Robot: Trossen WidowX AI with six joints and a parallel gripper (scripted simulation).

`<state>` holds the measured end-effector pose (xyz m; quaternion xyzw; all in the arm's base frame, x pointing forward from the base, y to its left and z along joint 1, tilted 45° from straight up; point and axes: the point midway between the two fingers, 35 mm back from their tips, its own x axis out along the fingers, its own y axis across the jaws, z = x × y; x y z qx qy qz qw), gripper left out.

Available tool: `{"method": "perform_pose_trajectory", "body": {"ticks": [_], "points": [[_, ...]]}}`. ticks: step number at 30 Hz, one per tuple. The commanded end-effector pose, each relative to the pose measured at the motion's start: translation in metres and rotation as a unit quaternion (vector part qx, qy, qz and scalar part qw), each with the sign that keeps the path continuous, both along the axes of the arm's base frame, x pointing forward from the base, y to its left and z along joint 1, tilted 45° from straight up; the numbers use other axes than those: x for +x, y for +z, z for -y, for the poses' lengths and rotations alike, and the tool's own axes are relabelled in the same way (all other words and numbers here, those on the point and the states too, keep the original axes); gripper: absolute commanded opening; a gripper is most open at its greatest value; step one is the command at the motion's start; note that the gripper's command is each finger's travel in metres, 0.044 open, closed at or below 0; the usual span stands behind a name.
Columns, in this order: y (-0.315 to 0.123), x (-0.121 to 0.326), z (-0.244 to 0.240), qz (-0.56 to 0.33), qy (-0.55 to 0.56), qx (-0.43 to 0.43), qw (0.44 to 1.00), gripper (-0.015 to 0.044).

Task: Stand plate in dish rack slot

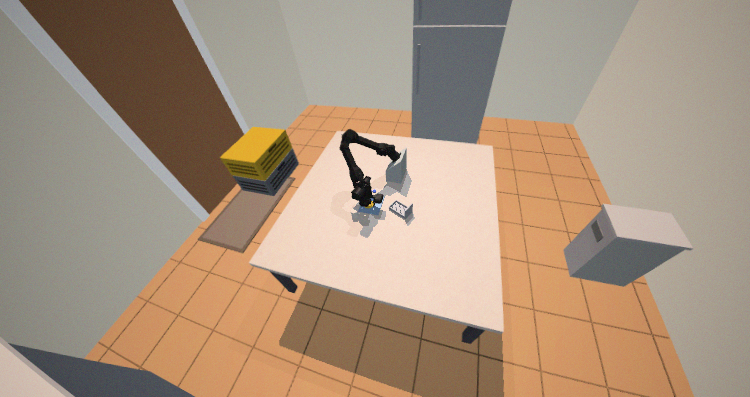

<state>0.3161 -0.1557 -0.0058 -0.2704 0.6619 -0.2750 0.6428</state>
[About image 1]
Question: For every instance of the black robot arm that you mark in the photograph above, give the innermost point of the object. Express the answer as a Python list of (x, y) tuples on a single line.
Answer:
[(356, 174)]

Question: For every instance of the grey dish rack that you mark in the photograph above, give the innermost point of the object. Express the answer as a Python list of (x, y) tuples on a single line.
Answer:
[(401, 209)]

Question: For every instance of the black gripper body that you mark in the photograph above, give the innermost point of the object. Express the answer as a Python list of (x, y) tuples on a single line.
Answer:
[(377, 198)]

